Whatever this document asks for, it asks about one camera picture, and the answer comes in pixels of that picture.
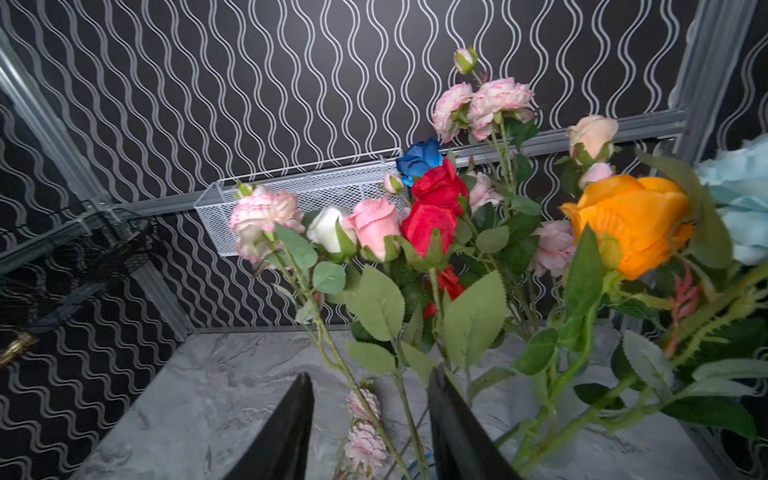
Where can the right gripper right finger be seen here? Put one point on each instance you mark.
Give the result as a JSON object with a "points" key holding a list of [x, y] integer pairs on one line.
{"points": [[461, 447]]}

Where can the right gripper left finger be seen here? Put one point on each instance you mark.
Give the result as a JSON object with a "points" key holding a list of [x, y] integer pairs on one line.
{"points": [[280, 450]]}

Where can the red pink rose stem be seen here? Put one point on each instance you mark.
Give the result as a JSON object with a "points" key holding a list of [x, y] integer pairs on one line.
{"points": [[463, 329]]}

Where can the white rose flower stem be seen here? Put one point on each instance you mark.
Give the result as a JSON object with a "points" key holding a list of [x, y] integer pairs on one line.
{"points": [[330, 230]]}

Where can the pale pink flower stem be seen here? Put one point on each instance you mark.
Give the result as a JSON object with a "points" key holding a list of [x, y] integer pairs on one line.
{"points": [[556, 240]]}

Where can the small pink rose stem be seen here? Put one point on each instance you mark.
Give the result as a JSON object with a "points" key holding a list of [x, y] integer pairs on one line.
{"points": [[377, 302]]}

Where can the orange yellow rose stem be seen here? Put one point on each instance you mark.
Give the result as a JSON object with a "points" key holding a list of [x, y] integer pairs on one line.
{"points": [[623, 228]]}

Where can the blue rose flower stem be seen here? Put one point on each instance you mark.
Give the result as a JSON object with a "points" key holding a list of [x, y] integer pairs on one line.
{"points": [[418, 159]]}

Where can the cream rose flower stem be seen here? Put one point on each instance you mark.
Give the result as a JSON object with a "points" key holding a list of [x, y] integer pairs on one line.
{"points": [[591, 139]]}

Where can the pink peony flower stem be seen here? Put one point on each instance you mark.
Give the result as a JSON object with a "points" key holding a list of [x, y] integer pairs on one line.
{"points": [[499, 112]]}

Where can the white peony flower stem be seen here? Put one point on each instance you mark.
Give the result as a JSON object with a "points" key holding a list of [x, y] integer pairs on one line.
{"points": [[692, 372]]}

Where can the black wire basket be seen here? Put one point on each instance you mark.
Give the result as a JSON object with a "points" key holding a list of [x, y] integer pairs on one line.
{"points": [[47, 280]]}

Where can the white wire mesh basket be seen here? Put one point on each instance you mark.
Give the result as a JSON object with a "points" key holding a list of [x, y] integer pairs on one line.
{"points": [[341, 182]]}

